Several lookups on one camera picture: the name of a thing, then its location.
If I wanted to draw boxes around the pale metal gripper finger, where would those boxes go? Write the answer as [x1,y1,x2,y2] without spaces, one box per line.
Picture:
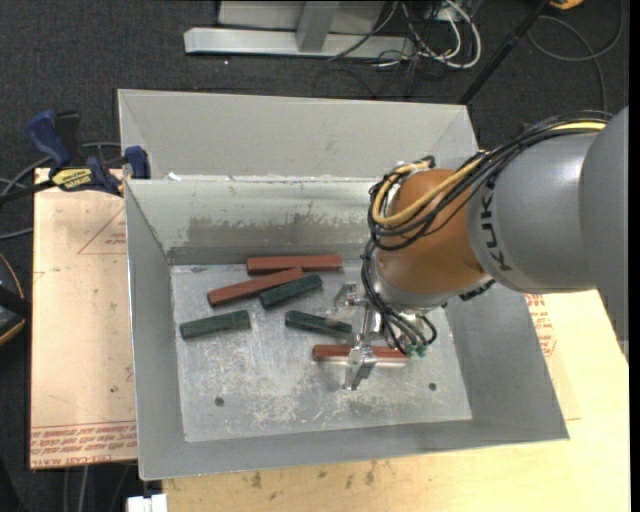
[357,349,379,385]
[342,346,364,392]

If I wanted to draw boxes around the red-brown flat block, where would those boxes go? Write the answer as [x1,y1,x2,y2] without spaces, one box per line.
[206,265,306,308]
[311,343,412,365]
[246,253,345,276]

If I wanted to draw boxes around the dark green flat block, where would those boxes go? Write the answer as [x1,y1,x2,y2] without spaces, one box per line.
[283,309,355,340]
[178,308,252,341]
[258,272,325,311]

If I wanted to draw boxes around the grey metal bin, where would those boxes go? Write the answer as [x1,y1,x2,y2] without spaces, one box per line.
[117,88,571,482]

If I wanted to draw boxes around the brown cardboard board, red print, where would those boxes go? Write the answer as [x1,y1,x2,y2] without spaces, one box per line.
[29,167,584,471]

